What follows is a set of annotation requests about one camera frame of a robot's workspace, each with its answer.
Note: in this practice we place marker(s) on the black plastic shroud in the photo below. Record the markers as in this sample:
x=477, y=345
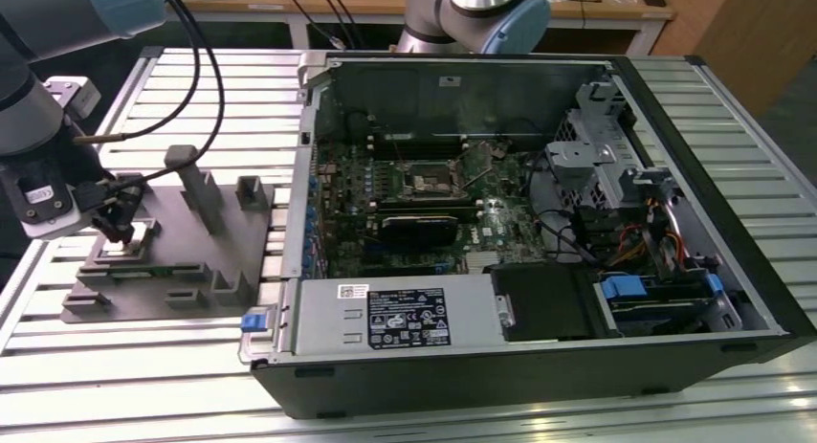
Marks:
x=542, y=304

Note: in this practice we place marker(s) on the grey parts rack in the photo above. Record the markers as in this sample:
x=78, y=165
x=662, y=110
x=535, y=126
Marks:
x=184, y=251

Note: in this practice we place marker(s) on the silver disk bay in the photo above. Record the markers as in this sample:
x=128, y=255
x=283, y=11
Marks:
x=727, y=318

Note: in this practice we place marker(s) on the green RAM stick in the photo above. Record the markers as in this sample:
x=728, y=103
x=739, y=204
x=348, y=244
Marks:
x=158, y=272

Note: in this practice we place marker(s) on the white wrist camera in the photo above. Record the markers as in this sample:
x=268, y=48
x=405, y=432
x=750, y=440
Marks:
x=37, y=223

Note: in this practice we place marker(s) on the silver CPU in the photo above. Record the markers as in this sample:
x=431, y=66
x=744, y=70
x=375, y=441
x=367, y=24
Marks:
x=114, y=248

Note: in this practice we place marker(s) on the black graphics card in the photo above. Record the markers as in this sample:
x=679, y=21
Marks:
x=417, y=230

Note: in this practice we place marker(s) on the silver perforated drive cage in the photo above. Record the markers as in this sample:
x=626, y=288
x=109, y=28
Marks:
x=574, y=161

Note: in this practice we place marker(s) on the silver power supply with label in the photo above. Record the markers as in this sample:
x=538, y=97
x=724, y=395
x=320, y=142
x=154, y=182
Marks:
x=331, y=318

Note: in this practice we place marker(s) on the black open PC case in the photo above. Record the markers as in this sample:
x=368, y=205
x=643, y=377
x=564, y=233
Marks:
x=445, y=385

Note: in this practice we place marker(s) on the green motherboard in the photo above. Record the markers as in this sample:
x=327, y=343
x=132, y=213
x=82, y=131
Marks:
x=504, y=223

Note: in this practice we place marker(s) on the blue disk carrier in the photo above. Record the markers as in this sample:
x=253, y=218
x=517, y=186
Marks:
x=622, y=287

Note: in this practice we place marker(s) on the wooden desk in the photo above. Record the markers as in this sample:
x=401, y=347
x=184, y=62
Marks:
x=268, y=3

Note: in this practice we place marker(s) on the CPU socket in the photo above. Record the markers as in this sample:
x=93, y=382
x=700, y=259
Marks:
x=427, y=180

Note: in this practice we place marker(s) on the thin metal locking lever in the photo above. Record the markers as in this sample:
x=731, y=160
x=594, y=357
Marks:
x=397, y=153
x=479, y=173

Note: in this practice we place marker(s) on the silver case corner latch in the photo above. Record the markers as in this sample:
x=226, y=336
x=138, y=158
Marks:
x=312, y=65

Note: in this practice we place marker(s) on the small silver metal latch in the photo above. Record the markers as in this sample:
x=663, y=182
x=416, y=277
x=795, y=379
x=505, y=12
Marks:
x=504, y=311

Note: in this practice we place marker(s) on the blue case latch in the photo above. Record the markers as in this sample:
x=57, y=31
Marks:
x=253, y=321

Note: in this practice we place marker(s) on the wooden cabinet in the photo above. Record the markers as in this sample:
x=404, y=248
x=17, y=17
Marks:
x=752, y=41

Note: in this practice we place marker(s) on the blue plastic tab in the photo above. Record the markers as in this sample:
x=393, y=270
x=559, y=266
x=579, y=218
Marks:
x=712, y=285

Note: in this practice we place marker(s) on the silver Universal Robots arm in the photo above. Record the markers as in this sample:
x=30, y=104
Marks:
x=440, y=12

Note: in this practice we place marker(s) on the small silver heatsink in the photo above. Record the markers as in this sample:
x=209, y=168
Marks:
x=483, y=260

